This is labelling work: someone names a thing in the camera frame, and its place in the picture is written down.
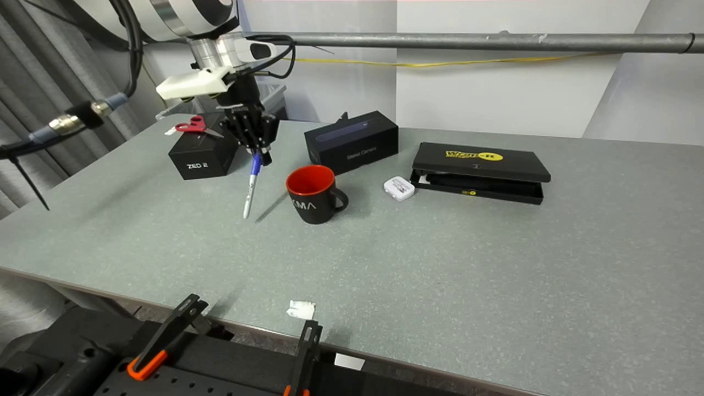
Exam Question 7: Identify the small black cube box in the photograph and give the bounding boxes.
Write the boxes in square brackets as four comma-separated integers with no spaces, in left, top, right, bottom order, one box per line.
[167,112,241,182]

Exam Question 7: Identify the black cable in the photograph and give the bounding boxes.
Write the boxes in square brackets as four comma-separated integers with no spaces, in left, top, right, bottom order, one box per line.
[0,0,145,161]

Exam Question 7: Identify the long black box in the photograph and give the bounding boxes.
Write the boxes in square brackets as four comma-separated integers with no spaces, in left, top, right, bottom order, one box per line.
[303,111,400,176]

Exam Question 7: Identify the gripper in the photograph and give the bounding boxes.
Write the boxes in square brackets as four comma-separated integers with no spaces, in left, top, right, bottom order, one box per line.
[216,73,280,167]

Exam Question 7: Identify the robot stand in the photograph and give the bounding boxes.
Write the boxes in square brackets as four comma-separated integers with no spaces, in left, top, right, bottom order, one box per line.
[0,301,474,396]

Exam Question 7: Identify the black and orange clamp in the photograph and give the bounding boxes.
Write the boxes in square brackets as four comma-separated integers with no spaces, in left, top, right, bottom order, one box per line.
[283,320,325,396]
[126,293,210,382]

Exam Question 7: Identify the white label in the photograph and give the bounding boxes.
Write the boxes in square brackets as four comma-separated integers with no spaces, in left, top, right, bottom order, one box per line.
[334,353,366,372]

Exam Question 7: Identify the white paper scrap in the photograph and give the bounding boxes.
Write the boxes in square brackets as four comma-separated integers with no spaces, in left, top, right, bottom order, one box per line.
[286,300,317,321]

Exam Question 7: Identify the grey curtain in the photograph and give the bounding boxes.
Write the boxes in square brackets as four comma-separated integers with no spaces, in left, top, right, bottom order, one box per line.
[0,0,133,218]

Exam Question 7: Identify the small white device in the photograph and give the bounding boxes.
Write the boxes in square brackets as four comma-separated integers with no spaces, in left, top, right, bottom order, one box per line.
[383,176,416,202]

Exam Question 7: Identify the flat black case yellow print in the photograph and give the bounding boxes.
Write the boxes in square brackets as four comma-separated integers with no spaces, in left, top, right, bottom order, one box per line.
[409,141,552,206]

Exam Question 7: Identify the red scissors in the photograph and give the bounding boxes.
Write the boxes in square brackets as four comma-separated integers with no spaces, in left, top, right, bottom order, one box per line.
[174,115,226,139]

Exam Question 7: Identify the blue and silver marker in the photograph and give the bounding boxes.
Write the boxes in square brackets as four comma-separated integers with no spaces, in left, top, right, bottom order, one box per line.
[243,152,263,220]

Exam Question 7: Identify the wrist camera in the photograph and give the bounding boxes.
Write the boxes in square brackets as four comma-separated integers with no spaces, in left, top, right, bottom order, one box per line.
[156,67,236,103]

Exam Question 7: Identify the black mug with red inside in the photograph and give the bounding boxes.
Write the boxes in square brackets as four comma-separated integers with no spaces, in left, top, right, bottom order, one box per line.
[285,164,350,226]

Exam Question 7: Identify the grey metal pipe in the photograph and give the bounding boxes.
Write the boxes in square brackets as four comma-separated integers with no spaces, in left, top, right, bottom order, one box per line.
[242,31,704,55]

